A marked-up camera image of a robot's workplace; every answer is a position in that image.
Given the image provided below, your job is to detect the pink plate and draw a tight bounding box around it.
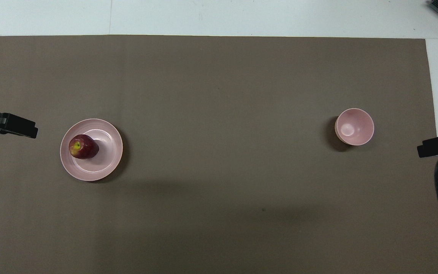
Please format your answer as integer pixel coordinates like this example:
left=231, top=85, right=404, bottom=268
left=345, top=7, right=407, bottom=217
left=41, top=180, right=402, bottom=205
left=60, top=118, right=123, bottom=182

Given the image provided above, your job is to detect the brown table mat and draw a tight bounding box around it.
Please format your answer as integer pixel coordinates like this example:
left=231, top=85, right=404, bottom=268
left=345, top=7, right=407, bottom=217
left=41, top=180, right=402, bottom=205
left=0, top=35, right=438, bottom=274

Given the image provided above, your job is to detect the pink bowl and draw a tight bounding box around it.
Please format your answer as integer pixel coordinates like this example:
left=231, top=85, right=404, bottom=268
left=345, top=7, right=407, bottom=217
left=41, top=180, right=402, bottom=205
left=335, top=108, right=375, bottom=146

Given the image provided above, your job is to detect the red apple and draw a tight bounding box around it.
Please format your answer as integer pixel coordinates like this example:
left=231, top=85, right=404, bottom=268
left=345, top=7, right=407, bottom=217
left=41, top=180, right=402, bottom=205
left=69, top=134, right=100, bottom=159

